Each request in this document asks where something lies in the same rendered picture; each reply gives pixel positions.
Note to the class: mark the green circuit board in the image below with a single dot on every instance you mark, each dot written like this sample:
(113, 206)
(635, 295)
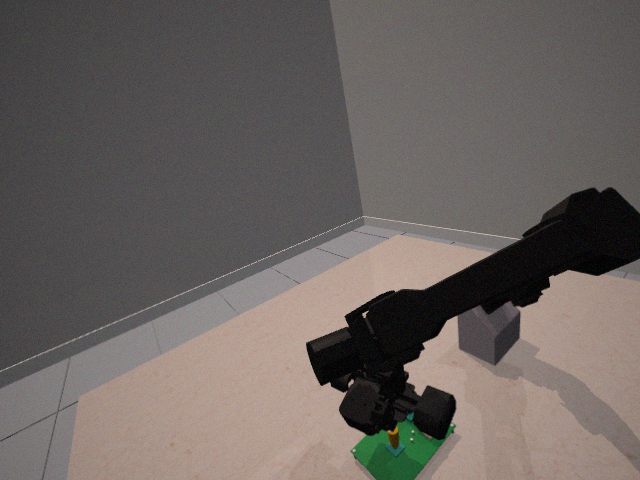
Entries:
(400, 454)

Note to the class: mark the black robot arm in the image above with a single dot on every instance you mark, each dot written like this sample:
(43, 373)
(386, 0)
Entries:
(588, 232)

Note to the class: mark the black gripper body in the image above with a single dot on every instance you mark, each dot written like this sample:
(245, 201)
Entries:
(433, 411)

